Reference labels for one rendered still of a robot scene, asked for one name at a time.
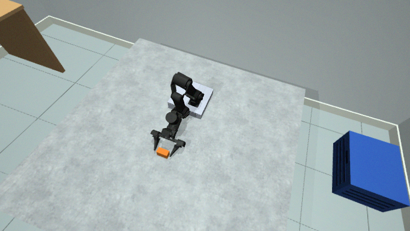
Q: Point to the orange block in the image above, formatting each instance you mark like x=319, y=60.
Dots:
x=163, y=152

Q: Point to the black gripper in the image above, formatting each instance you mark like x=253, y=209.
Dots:
x=179, y=143

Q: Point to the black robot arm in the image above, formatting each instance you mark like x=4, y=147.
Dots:
x=180, y=110

